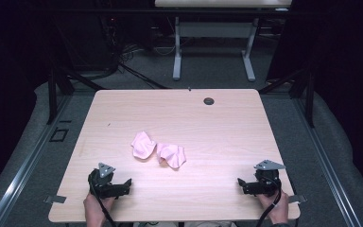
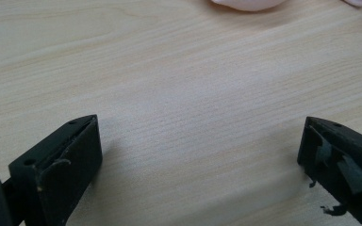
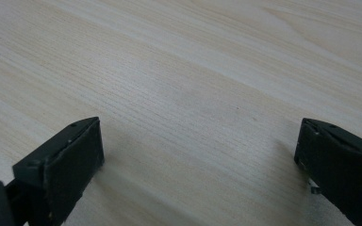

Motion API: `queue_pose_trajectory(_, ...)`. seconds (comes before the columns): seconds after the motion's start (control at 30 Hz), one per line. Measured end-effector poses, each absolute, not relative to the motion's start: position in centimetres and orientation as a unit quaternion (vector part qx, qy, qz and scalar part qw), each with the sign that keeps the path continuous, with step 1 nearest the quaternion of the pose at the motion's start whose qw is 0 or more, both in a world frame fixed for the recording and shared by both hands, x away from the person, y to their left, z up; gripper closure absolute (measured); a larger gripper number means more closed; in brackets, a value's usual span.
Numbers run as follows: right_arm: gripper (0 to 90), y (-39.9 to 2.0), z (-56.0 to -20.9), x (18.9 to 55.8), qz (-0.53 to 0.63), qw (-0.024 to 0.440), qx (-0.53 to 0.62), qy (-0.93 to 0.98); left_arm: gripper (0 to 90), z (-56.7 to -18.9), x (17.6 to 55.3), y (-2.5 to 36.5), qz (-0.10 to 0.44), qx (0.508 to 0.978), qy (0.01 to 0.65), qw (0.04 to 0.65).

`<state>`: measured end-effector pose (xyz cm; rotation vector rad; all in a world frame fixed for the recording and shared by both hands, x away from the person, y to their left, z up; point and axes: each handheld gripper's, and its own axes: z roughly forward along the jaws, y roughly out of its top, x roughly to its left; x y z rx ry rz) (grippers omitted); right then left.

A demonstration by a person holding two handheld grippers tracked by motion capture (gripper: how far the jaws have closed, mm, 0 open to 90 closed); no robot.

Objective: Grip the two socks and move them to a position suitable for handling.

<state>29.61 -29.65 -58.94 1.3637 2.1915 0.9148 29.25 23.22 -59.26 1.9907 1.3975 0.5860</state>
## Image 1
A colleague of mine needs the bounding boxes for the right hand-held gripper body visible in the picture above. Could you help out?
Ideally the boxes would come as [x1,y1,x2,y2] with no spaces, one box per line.
[253,159,286,196]

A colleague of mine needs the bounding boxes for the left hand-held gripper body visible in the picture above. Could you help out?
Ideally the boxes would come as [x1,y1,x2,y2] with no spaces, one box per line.
[87,162,121,200]

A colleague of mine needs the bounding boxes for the pink sock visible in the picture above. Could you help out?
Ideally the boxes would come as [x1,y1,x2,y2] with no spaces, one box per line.
[156,142,187,169]
[130,131,158,160]

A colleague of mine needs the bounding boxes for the person's left hand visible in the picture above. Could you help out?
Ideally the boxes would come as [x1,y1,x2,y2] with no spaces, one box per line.
[82,192,116,223]

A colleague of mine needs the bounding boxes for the person's right hand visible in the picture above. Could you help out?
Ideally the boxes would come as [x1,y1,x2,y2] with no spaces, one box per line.
[256,189,290,224]

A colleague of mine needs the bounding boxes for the black metal stand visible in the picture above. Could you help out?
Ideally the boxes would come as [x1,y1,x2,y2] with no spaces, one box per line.
[46,64,108,126]
[258,65,316,129]

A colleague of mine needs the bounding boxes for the dark equipment cabinet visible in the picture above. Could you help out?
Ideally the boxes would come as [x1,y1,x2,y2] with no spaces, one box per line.
[52,12,121,71]

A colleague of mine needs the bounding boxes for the white desk with grey legs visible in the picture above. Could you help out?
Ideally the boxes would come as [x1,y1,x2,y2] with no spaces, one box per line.
[154,0,293,82]

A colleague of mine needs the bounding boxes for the grey metal table bracket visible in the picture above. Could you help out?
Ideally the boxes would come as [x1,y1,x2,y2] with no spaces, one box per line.
[43,195,67,204]
[287,194,308,204]

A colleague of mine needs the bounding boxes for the aluminium floor rail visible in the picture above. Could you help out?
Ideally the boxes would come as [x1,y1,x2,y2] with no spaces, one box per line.
[0,94,74,227]
[292,97,363,227]

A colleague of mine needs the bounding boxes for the black floor cables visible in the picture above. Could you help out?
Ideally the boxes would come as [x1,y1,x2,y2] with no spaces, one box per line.
[118,44,171,90]

